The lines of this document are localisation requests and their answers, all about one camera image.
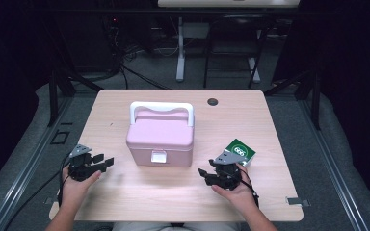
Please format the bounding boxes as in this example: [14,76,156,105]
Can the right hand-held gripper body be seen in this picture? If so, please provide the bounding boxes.
[205,149,242,191]

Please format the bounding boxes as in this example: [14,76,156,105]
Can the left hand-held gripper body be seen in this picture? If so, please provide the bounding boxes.
[66,143,108,183]

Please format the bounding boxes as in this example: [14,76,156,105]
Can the green and white small box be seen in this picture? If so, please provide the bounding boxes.
[225,138,257,168]

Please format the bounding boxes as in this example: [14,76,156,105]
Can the pink storage box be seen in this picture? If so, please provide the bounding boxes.
[125,101,196,168]

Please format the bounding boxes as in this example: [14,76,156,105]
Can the person's left hand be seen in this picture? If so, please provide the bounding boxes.
[59,166,102,211]

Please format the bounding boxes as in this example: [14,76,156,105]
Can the person's right hand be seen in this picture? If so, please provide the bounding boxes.
[211,163,260,216]

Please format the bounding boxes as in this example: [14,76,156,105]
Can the black metal stand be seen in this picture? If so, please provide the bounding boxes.
[263,68,323,131]
[41,18,104,128]

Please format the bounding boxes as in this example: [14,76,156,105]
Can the white desk leg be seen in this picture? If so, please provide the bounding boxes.
[248,57,261,84]
[175,16,187,83]

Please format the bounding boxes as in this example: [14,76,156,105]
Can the white background desk top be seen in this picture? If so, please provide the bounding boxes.
[157,0,302,9]

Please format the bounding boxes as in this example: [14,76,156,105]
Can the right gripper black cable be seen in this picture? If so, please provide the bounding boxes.
[237,165,260,209]

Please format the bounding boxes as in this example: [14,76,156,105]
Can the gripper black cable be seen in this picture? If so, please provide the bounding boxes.
[3,155,72,231]
[237,165,260,209]

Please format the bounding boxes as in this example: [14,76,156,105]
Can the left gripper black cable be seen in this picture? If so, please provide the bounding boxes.
[3,155,72,231]

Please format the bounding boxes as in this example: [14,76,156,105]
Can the grey metal table bracket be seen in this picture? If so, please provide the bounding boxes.
[42,196,60,206]
[285,196,311,208]

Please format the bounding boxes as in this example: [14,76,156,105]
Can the black floor cables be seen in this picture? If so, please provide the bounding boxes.
[100,15,179,90]

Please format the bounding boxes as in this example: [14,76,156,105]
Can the black metal stool frame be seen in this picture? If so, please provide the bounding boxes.
[202,13,272,90]

